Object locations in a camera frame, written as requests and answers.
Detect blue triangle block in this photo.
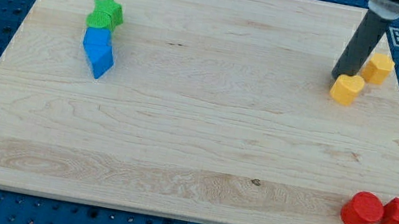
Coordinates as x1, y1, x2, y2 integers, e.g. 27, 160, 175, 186
84, 44, 114, 79

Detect blue cube block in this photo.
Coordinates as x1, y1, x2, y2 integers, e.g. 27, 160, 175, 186
83, 27, 112, 47

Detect yellow heart block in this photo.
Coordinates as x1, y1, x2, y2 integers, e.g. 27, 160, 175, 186
330, 74, 365, 106

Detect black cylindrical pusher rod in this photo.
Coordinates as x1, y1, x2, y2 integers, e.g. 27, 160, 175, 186
332, 10, 394, 80

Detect red cylinder block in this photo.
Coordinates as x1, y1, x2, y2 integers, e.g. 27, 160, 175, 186
340, 191, 384, 224

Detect wooden board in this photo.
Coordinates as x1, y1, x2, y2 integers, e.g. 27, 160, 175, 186
0, 0, 399, 224

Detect green cylinder block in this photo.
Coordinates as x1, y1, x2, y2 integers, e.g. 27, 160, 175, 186
85, 11, 114, 32

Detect green star block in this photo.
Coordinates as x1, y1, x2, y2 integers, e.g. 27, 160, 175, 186
93, 0, 123, 32

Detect yellow pentagon block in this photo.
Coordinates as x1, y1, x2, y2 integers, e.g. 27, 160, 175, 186
361, 53, 395, 85

